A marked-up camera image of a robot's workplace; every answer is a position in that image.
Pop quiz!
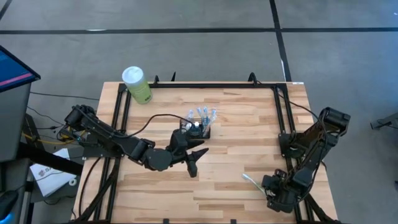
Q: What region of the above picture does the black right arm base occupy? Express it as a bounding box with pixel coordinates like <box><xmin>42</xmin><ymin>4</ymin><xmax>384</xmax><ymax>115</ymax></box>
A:
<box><xmin>278</xmin><ymin>133</ymin><xmax>325</xmax><ymax>159</ymax></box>

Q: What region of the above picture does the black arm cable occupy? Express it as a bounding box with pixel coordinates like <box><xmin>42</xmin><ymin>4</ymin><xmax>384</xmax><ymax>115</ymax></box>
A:
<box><xmin>256</xmin><ymin>79</ymin><xmax>323</xmax><ymax>124</ymax></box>
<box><xmin>123</xmin><ymin>113</ymin><xmax>193</xmax><ymax>138</ymax></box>

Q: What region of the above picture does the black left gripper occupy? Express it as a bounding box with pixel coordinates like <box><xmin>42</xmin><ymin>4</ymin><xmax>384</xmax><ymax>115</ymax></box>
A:
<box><xmin>170</xmin><ymin>139</ymin><xmax>210</xmax><ymax>179</ymax></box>

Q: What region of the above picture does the black floor cable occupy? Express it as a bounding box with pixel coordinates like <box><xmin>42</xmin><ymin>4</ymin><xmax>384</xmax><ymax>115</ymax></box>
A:
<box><xmin>29</xmin><ymin>91</ymin><xmax>101</xmax><ymax>102</ymax></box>

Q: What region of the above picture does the black stand beam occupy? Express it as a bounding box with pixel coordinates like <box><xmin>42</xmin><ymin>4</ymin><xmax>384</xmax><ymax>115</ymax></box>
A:
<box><xmin>17</xmin><ymin>141</ymin><xmax>84</xmax><ymax>177</ymax></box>

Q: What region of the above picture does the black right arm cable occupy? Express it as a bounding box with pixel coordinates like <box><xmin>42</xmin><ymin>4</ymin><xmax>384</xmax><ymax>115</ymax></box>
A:
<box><xmin>256</xmin><ymin>79</ymin><xmax>323</xmax><ymax>124</ymax></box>

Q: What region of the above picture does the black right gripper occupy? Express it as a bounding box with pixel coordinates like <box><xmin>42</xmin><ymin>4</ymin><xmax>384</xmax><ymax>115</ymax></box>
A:
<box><xmin>262</xmin><ymin>169</ymin><xmax>296</xmax><ymax>214</ymax></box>

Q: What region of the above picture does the black stand leg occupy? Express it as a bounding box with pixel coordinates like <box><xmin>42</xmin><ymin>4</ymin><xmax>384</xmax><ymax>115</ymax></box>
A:
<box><xmin>369</xmin><ymin>111</ymin><xmax>398</xmax><ymax>131</ymax></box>

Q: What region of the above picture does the black wire caddy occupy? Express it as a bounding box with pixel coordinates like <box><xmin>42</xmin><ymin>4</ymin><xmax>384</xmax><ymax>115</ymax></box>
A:
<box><xmin>179</xmin><ymin>118</ymin><xmax>211</xmax><ymax>141</ymax></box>

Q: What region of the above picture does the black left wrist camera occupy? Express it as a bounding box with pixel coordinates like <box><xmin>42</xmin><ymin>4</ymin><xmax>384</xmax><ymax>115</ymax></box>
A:
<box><xmin>172</xmin><ymin>128</ymin><xmax>188</xmax><ymax>141</ymax></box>

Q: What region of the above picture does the black computer mouse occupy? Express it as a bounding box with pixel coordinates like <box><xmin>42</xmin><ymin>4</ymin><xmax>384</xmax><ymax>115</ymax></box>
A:
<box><xmin>0</xmin><ymin>189</ymin><xmax>20</xmax><ymax>218</ymax></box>

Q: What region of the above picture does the white paper booklet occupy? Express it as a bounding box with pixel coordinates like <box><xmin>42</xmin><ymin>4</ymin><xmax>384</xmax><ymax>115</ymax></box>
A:
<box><xmin>29</xmin><ymin>147</ymin><xmax>78</xmax><ymax>198</ymax></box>

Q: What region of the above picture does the blue screen monitor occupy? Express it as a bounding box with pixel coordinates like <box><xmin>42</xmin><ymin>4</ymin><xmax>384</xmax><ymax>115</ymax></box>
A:
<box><xmin>0</xmin><ymin>45</ymin><xmax>42</xmax><ymax>94</ymax></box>

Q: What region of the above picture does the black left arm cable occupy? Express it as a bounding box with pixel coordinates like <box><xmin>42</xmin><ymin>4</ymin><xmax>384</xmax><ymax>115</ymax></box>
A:
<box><xmin>123</xmin><ymin>113</ymin><xmax>193</xmax><ymax>138</ymax></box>

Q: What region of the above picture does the green disinfecting wipes canister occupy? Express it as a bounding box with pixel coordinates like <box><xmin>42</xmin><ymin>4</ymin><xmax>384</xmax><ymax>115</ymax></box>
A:
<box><xmin>121</xmin><ymin>65</ymin><xmax>154</xmax><ymax>105</ymax></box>

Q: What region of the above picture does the yellow floor cable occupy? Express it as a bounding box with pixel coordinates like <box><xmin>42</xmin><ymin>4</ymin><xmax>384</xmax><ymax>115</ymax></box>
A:
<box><xmin>22</xmin><ymin>123</ymin><xmax>86</xmax><ymax>146</ymax></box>

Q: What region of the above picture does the black metal table frame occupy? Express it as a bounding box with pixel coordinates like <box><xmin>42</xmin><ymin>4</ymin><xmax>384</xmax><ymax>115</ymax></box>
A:
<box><xmin>73</xmin><ymin>81</ymin><xmax>341</xmax><ymax>224</ymax></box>

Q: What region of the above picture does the purple toothbrush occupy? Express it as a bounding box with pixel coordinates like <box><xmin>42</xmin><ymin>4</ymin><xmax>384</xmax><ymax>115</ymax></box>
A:
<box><xmin>205</xmin><ymin>108</ymin><xmax>218</xmax><ymax>133</ymax></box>

